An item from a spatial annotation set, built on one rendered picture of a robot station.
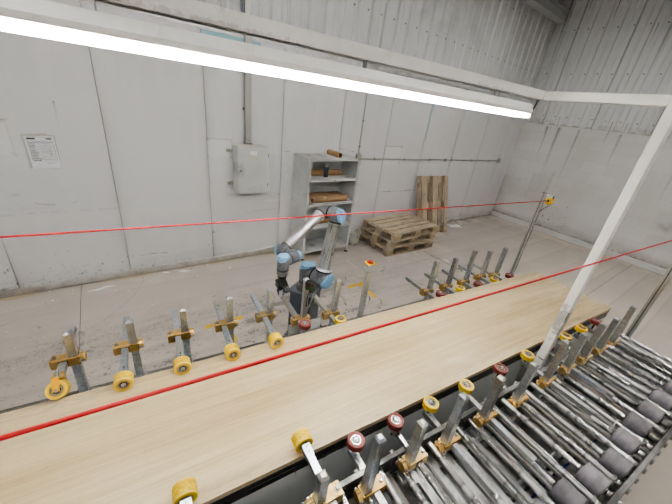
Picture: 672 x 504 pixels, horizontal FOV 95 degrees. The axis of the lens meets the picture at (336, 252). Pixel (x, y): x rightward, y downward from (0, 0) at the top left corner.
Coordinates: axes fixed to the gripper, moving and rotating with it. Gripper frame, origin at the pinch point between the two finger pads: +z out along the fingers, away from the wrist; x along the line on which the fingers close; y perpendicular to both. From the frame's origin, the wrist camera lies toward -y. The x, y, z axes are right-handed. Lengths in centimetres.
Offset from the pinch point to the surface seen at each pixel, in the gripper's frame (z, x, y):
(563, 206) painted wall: 10, -754, 151
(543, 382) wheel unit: -2, -117, -141
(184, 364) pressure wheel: -14, 74, -58
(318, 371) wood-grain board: -8, 10, -83
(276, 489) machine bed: 9, 47, -120
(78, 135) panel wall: -84, 136, 218
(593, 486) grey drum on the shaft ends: 1, -80, -185
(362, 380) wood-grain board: -8, -10, -98
